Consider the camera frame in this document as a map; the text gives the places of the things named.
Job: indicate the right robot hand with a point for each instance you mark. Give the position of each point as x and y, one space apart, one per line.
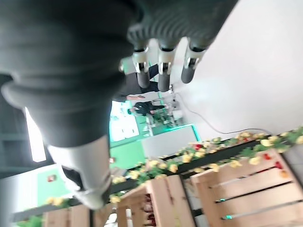
59 59

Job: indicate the white poster board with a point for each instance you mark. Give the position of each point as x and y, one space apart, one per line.
123 123

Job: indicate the small red sign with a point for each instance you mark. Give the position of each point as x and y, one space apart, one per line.
51 177

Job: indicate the white machine on stand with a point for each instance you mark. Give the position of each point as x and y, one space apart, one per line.
174 111

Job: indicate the green-framed grey panel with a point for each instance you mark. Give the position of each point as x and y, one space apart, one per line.
170 139

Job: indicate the low wooden slat crate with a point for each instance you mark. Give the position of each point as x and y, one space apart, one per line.
75 216

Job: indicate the yellow flower garland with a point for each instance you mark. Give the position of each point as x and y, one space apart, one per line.
187 156

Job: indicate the red apple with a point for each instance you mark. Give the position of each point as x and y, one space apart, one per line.
148 207

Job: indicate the wooden slat crate with apples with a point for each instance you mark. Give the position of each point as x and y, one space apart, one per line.
161 201

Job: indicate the large wooden slat crate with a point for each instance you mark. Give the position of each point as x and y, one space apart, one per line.
248 189

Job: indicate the red fruit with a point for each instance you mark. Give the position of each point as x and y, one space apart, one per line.
278 164

